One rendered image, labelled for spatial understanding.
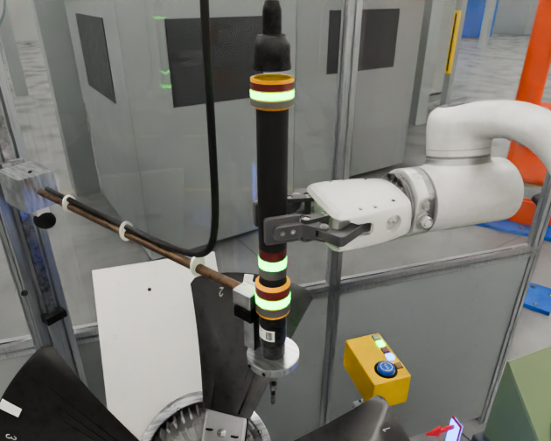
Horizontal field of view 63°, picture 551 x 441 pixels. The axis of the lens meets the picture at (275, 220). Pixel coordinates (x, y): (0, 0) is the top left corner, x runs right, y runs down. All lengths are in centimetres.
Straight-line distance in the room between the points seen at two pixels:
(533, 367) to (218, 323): 71
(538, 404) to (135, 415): 84
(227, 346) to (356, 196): 38
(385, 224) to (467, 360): 171
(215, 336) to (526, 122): 56
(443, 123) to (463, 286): 135
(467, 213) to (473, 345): 159
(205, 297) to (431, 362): 140
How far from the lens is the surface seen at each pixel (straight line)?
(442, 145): 58
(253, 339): 61
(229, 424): 80
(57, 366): 74
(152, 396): 101
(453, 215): 58
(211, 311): 81
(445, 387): 224
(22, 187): 97
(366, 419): 92
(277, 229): 48
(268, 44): 44
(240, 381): 77
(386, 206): 51
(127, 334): 101
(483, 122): 56
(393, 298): 172
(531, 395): 117
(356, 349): 121
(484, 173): 60
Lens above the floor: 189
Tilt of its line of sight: 27 degrees down
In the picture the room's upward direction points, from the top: straight up
